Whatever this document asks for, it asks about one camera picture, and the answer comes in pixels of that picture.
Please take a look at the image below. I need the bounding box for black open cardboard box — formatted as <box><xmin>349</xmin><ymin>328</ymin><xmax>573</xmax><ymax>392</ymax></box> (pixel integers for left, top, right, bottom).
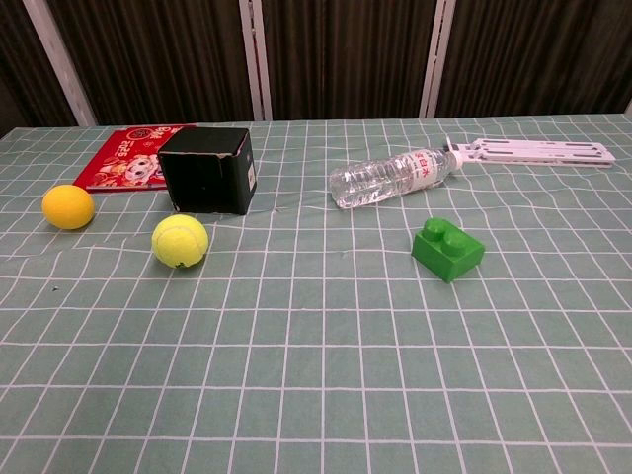
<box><xmin>156</xmin><ymin>126</ymin><xmax>257</xmax><ymax>216</ymax></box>

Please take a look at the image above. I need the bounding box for orange-yellow smooth ball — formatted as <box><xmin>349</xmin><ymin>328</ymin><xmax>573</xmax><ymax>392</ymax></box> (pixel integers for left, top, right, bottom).
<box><xmin>40</xmin><ymin>184</ymin><xmax>96</xmax><ymax>231</ymax></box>

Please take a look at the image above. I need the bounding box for dark brown curtain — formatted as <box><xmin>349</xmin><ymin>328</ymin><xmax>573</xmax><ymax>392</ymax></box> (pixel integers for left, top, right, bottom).
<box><xmin>0</xmin><ymin>0</ymin><xmax>632</xmax><ymax>137</ymax></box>

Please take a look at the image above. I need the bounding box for yellow-green tennis ball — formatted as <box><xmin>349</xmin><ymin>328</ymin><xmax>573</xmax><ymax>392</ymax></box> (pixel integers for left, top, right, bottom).
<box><xmin>150</xmin><ymin>213</ymin><xmax>210</xmax><ymax>270</ymax></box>

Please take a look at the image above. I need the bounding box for white folding stand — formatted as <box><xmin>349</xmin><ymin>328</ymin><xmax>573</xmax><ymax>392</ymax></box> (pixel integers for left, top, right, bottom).
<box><xmin>443</xmin><ymin>136</ymin><xmax>617</xmax><ymax>169</ymax></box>

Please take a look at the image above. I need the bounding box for green toy building brick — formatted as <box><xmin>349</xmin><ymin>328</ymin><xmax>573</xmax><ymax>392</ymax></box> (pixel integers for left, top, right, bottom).
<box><xmin>411</xmin><ymin>216</ymin><xmax>487</xmax><ymax>284</ymax></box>

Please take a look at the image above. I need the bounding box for red spiral cartoon calendar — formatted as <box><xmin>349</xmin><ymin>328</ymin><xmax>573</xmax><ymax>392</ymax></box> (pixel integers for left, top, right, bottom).
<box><xmin>72</xmin><ymin>123</ymin><xmax>198</xmax><ymax>195</ymax></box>

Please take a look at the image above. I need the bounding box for green checkered tablecloth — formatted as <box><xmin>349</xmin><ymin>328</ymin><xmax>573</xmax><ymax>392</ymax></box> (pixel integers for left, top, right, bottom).
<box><xmin>0</xmin><ymin>114</ymin><xmax>632</xmax><ymax>474</ymax></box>

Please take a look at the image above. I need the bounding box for clear plastic water bottle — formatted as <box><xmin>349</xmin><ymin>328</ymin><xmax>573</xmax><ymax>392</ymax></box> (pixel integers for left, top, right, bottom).
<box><xmin>329</xmin><ymin>146</ymin><xmax>468</xmax><ymax>210</ymax></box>

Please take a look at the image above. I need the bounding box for white metal frame post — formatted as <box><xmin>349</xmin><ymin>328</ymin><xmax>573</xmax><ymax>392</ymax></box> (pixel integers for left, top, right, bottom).
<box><xmin>238</xmin><ymin>0</ymin><xmax>274</xmax><ymax>121</ymax></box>
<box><xmin>418</xmin><ymin>0</ymin><xmax>464</xmax><ymax>119</ymax></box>
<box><xmin>22</xmin><ymin>0</ymin><xmax>99</xmax><ymax>127</ymax></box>

